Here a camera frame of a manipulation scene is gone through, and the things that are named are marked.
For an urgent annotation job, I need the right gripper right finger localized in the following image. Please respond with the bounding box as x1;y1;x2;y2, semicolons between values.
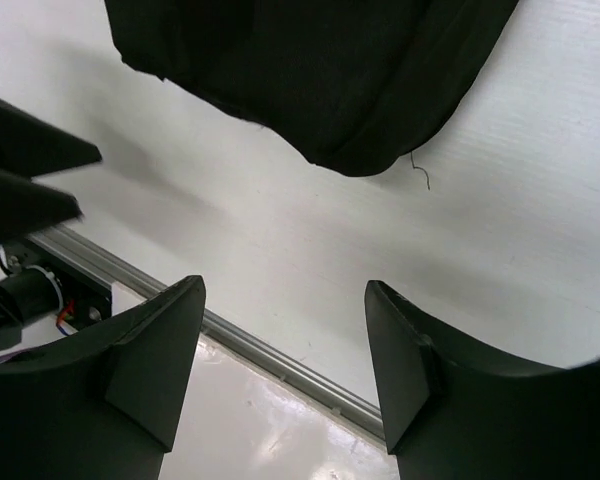
364;280;600;479

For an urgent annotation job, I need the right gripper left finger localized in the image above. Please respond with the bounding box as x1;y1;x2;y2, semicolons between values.
0;275;206;479

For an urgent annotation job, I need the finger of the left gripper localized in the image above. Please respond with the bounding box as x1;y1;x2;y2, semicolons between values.
0;169;82;244
0;98;102;178

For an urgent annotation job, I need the black pleated skirt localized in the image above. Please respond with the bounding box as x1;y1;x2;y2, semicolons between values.
105;0;516;177

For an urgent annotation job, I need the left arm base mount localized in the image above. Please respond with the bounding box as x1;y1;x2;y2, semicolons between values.
0;240;113;359

